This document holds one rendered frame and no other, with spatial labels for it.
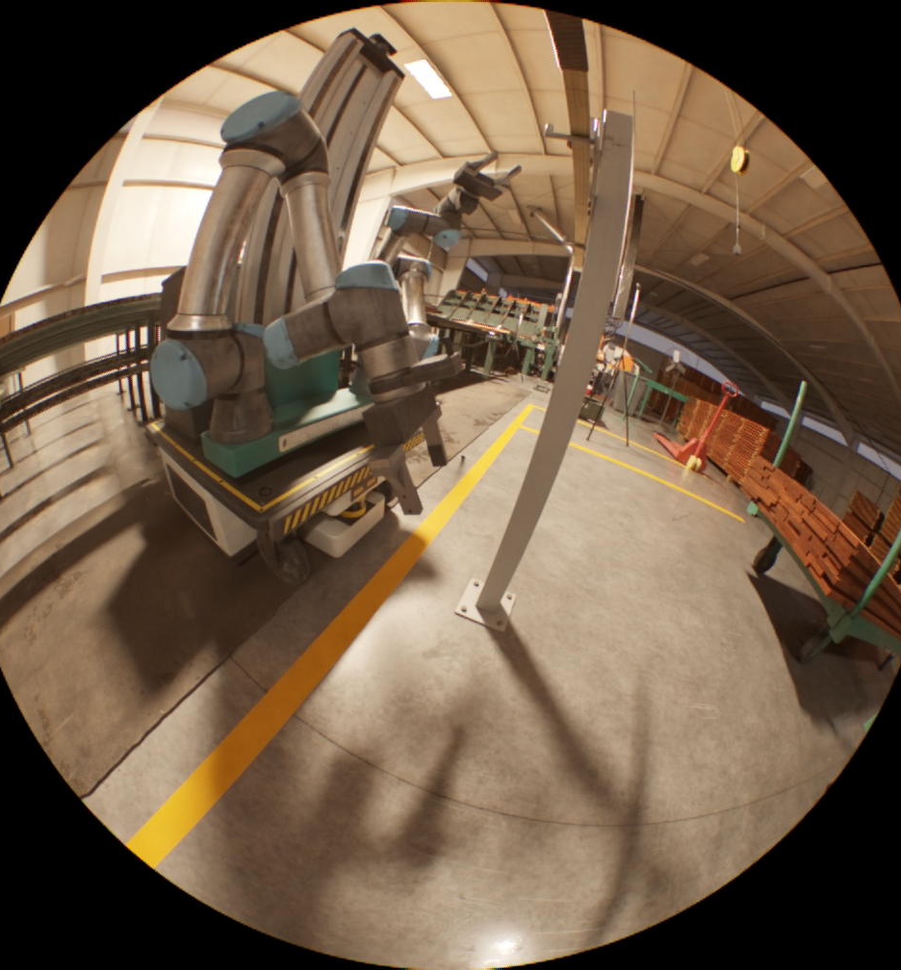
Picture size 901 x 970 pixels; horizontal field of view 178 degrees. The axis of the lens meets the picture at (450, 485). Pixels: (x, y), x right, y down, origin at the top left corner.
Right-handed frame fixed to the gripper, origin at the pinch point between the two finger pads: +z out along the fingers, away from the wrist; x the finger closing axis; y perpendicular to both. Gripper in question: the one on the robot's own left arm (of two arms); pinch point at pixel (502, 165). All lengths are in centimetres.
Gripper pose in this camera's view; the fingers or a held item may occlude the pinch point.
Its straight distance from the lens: 88.2
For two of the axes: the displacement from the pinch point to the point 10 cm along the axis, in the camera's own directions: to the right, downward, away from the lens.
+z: 4.9, 2.7, -8.3
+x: 8.6, 0.0, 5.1
